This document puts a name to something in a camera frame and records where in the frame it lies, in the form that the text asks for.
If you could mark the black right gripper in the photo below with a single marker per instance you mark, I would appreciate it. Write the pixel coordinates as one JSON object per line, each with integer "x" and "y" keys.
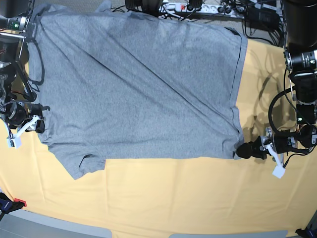
{"x": 16, "y": 115}

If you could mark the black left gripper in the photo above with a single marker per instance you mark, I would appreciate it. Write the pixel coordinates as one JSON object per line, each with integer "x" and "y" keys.
{"x": 252, "y": 149}

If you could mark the grey t-shirt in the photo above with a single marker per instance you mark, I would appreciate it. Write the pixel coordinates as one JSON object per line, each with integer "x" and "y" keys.
{"x": 129, "y": 85}

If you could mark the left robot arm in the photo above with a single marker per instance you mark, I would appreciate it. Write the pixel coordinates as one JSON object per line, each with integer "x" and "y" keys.
{"x": 300, "y": 52}

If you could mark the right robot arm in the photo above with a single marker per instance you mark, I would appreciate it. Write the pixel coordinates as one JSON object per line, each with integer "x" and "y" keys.
{"x": 16, "y": 97}

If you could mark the yellow tablecloth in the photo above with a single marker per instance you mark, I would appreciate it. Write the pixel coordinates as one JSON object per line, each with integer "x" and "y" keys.
{"x": 154, "y": 198}

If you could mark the red black table clamp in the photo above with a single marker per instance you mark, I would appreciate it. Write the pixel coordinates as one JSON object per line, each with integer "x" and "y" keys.
{"x": 7, "y": 205}

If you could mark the black clamp right corner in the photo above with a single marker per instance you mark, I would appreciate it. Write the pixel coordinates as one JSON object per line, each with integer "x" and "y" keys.
{"x": 309, "y": 232}

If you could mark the black power adapter box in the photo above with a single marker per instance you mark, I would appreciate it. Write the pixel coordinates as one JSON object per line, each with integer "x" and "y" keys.
{"x": 262, "y": 16}

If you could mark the white power strip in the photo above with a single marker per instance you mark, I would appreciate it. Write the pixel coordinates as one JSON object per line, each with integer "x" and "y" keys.
{"x": 182, "y": 10}

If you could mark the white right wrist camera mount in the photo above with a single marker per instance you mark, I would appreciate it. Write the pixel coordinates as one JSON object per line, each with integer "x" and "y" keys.
{"x": 22, "y": 129}

